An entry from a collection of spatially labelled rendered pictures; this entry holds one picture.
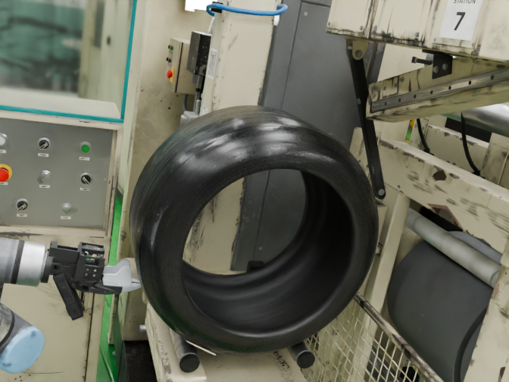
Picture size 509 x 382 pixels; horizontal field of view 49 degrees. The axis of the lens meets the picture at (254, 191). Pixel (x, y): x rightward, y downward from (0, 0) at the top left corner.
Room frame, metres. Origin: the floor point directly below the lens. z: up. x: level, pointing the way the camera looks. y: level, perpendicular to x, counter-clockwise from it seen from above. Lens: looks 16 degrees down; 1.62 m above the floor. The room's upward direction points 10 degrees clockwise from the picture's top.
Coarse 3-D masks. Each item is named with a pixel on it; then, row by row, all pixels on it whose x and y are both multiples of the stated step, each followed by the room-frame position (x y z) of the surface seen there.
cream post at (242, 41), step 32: (224, 0) 1.46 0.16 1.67; (256, 0) 1.45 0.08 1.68; (224, 32) 1.43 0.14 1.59; (256, 32) 1.45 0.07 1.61; (224, 64) 1.43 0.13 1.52; (256, 64) 1.46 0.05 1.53; (224, 96) 1.44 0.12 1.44; (256, 96) 1.47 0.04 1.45; (224, 192) 1.45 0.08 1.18; (224, 224) 1.46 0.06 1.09; (192, 256) 1.43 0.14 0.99; (224, 256) 1.46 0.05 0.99
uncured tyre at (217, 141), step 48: (192, 144) 1.11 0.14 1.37; (240, 144) 1.08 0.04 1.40; (288, 144) 1.10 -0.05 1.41; (336, 144) 1.18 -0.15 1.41; (144, 192) 1.12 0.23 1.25; (192, 192) 1.04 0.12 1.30; (336, 192) 1.16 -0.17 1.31; (144, 240) 1.04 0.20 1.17; (336, 240) 1.38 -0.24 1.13; (144, 288) 1.06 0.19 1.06; (192, 288) 1.32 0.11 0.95; (240, 288) 1.36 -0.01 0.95; (288, 288) 1.38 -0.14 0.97; (336, 288) 1.17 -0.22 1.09; (192, 336) 1.06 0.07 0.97; (240, 336) 1.09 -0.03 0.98; (288, 336) 1.13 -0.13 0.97
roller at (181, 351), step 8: (176, 336) 1.14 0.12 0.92; (176, 344) 1.11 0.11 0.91; (184, 344) 1.10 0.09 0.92; (176, 352) 1.09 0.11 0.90; (184, 352) 1.07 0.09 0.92; (192, 352) 1.07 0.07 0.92; (184, 360) 1.05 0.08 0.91; (192, 360) 1.06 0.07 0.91; (184, 368) 1.06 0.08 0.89; (192, 368) 1.06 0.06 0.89
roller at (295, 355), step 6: (300, 342) 1.20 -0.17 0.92; (288, 348) 1.21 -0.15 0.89; (294, 348) 1.18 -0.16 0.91; (300, 348) 1.17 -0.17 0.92; (306, 348) 1.17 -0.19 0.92; (294, 354) 1.17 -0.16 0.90; (300, 354) 1.16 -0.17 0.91; (306, 354) 1.16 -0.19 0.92; (312, 354) 1.16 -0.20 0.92; (300, 360) 1.15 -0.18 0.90; (306, 360) 1.15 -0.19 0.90; (312, 360) 1.16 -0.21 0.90; (300, 366) 1.15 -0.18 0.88; (306, 366) 1.16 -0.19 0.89
